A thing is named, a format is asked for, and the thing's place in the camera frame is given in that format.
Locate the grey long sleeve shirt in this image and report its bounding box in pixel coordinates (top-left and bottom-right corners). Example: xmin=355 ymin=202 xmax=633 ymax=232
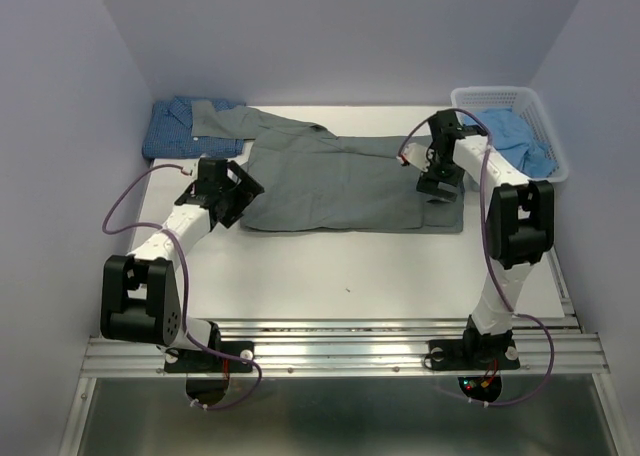
xmin=191 ymin=100 xmax=464 ymax=234

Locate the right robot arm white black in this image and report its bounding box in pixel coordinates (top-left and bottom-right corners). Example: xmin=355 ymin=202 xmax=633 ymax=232
xmin=402 ymin=108 xmax=555 ymax=372

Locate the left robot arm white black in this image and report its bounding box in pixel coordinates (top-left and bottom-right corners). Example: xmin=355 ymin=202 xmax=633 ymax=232
xmin=100 ymin=158 xmax=264 ymax=370

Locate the folded blue checked shirt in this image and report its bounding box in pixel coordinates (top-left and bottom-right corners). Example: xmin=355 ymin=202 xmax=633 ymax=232
xmin=141 ymin=96 xmax=244 ymax=160

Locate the light blue crumpled shirt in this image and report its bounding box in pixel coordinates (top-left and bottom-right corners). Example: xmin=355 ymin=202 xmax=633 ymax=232
xmin=474 ymin=108 xmax=557 ymax=179

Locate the white plastic basket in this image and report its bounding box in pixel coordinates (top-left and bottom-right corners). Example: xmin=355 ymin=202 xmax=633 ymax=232
xmin=450 ymin=86 xmax=569 ymax=183

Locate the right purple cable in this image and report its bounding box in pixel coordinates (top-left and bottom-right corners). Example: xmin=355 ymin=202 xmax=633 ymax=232
xmin=397 ymin=108 xmax=554 ymax=410

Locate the purple cable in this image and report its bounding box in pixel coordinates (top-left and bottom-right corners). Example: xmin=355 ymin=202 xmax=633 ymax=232
xmin=102 ymin=162 xmax=265 ymax=411
xmin=397 ymin=108 xmax=554 ymax=410

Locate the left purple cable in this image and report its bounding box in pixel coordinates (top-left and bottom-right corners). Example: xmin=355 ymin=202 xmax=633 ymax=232
xmin=102 ymin=162 xmax=265 ymax=411

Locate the aluminium mounting rail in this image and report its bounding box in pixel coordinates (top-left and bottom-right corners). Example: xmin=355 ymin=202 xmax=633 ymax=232
xmin=81 ymin=316 xmax=610 ymax=378

